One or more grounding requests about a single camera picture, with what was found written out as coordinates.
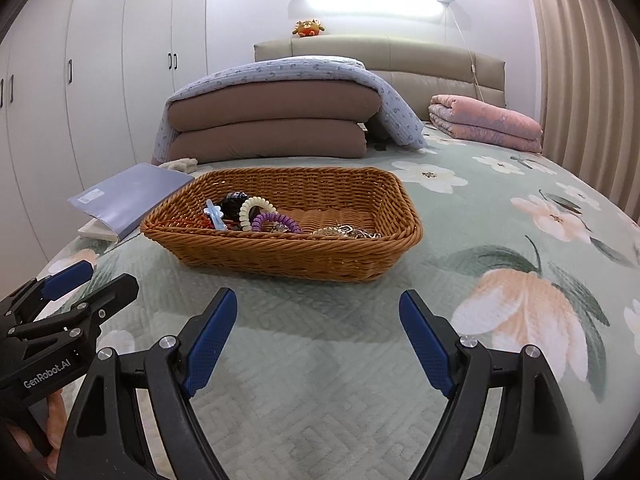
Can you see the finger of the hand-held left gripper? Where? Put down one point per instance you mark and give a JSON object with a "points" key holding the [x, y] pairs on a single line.
{"points": [[65, 275], [115, 292]]}

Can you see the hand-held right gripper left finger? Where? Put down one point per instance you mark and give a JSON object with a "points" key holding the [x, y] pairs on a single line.
{"points": [[210, 345]]}

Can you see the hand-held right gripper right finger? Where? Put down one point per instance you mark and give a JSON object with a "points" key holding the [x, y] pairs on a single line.
{"points": [[425, 345]]}

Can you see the brown wicker basket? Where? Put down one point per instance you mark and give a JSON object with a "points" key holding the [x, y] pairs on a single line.
{"points": [[280, 260]]}

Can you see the light blue hair clip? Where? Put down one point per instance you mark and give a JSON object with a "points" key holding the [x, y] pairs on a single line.
{"points": [[215, 214]]}

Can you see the person's left hand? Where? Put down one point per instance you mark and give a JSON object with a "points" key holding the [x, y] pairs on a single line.
{"points": [[56, 420]]}

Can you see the white book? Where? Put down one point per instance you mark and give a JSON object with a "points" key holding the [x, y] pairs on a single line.
{"points": [[97, 231]]}

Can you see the blue book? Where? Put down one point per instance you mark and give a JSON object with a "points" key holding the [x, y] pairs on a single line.
{"points": [[130, 195]]}

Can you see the green floral bedspread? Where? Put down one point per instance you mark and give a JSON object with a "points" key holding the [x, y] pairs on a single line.
{"points": [[320, 340]]}

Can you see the black wristwatch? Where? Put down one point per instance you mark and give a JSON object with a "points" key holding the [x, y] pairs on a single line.
{"points": [[232, 206]]}

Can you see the small white cloth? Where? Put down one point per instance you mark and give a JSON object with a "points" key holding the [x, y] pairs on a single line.
{"points": [[180, 162]]}

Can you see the white wardrobe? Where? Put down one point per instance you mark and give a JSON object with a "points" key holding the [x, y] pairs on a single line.
{"points": [[100, 85]]}

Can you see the folded pink quilt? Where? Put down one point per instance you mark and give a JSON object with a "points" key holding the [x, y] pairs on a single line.
{"points": [[485, 122]]}

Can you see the folded brown quilt stack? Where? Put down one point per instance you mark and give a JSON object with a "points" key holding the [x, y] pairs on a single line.
{"points": [[280, 69]]}

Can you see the beige padded headboard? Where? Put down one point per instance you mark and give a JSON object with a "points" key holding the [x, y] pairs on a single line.
{"points": [[425, 65]]}

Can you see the beige curtain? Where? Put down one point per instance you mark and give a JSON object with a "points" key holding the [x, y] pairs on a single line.
{"points": [[585, 85]]}

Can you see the orange plush toy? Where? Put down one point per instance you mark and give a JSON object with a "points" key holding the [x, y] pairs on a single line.
{"points": [[308, 28]]}

